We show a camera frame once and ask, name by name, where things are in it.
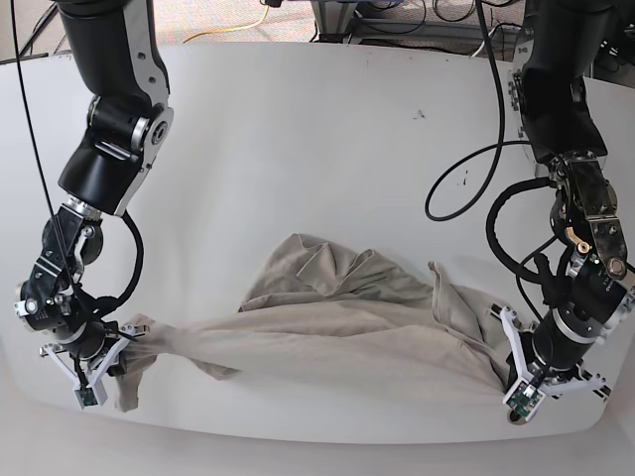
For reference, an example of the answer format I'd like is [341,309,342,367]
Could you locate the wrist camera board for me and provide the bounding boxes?
[503,379,546,419]
[73,382,107,410]

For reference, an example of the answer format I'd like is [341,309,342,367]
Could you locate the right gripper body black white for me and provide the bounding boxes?
[39,321,150,392]

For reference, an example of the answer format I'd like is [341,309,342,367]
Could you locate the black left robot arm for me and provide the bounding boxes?
[486,1,634,394]

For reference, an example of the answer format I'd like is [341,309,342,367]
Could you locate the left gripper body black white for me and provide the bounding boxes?
[490,304,608,397]

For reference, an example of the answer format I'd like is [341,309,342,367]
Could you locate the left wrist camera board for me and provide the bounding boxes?
[503,379,546,419]

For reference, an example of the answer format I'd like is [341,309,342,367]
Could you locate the right round table grommet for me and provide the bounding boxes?
[507,410,531,426]

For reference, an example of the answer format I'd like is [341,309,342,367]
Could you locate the yellow cable on floor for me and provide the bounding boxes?
[182,4,270,45]

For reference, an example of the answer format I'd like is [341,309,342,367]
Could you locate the aluminium frame rail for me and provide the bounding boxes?
[309,1,523,58]

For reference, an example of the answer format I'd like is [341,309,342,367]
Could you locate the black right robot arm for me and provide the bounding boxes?
[15,0,174,408]

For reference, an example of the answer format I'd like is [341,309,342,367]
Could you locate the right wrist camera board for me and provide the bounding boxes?
[73,382,107,410]

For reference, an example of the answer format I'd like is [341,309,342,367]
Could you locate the black coiled cables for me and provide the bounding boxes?
[425,0,557,223]

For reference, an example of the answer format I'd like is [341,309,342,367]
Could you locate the beige grey t-shirt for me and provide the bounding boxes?
[115,234,510,412]

